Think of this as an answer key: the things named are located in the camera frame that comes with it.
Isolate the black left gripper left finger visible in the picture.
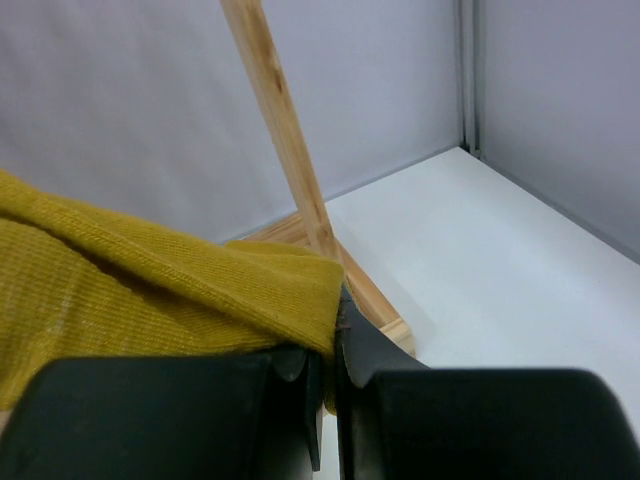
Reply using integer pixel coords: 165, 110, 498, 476
1, 349, 322, 479

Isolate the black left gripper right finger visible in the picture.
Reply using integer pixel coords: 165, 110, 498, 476
335, 291, 639, 479

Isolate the mustard yellow sock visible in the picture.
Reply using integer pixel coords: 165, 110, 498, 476
0, 169, 346, 416

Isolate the wooden hanger rack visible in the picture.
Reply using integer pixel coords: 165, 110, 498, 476
0, 0, 417, 431

